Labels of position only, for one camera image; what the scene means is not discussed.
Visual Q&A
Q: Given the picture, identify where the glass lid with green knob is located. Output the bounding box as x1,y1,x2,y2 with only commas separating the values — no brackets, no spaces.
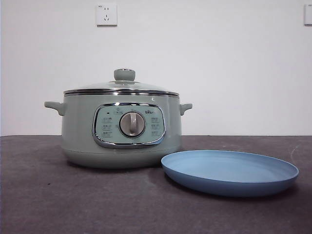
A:
63,68,180,95

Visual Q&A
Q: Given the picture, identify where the pale green electric steamer pot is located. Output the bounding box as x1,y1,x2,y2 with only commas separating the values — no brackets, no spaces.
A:
44,94,193,169

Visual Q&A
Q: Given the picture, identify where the blue round plate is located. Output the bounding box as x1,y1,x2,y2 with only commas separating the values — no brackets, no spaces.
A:
160,149,300,198

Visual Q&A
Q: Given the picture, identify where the white wall socket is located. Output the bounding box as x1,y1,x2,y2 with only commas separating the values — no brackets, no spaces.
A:
96,3,118,27

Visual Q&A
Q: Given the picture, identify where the white wall switch plate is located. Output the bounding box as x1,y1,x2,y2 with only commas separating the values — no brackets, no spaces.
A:
303,3,312,26

